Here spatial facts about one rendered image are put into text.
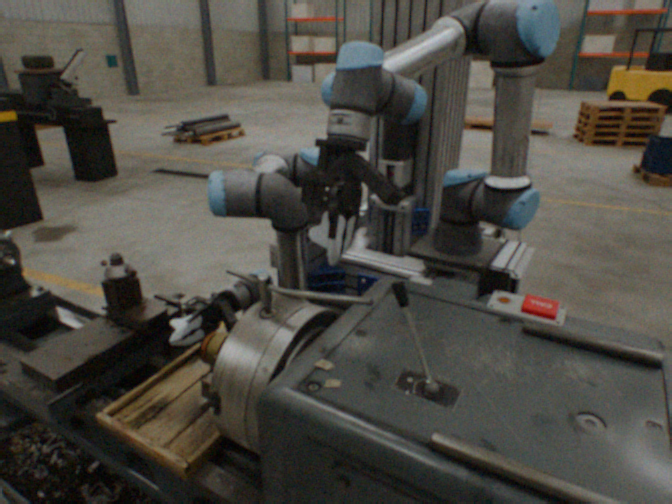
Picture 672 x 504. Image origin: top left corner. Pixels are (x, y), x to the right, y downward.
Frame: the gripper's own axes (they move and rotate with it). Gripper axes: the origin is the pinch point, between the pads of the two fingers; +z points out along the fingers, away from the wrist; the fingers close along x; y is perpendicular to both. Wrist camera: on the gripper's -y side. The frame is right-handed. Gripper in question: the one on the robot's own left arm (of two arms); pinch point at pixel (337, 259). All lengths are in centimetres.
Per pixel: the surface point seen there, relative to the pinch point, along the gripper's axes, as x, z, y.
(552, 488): 15.4, 16.0, -38.5
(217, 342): -5.5, 25.5, 28.7
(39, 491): -2, 87, 83
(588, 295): -319, 34, -50
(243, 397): 7.1, 27.0, 10.2
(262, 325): 1.1, 15.6, 12.8
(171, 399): -11, 48, 46
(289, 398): 16.0, 18.5, -4.4
